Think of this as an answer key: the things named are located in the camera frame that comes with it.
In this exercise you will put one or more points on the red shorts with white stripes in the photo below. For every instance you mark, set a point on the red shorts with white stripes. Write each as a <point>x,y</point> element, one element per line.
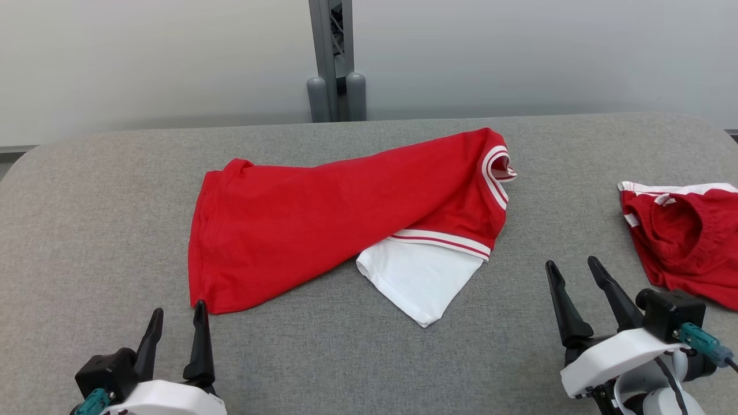
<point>686,242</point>

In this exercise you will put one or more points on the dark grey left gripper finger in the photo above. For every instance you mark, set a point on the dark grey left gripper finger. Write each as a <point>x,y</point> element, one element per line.
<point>149,351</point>
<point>200,351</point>

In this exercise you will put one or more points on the teal left camera connector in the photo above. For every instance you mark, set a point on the teal left camera connector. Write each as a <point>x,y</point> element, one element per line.
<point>93,402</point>

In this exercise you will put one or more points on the teal camera connector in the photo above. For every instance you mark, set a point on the teal camera connector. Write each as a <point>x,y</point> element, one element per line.
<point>703,343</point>
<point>93,402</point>

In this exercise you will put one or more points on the grey cylinder pad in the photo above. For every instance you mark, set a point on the grey cylinder pad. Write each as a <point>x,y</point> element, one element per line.
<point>318,101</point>
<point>356,98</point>

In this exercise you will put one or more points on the teal right camera connector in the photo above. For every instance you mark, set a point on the teal right camera connector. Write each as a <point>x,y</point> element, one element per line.
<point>703,343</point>

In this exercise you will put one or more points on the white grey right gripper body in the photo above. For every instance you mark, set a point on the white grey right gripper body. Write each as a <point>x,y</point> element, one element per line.
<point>611,357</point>

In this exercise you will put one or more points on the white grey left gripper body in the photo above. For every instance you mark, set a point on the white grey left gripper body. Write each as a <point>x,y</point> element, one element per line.
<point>167,400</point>

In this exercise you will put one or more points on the red shirt with white sleeves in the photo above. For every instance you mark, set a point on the red shirt with white sleeves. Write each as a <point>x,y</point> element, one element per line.
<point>300,225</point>

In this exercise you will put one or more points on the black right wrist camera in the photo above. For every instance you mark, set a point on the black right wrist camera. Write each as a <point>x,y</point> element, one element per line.
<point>671,311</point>

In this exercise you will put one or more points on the grey metal post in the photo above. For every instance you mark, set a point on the grey metal post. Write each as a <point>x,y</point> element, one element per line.
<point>323,46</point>

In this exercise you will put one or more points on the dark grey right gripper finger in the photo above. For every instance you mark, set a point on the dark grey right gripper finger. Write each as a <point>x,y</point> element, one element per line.
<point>620,302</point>
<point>571,323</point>

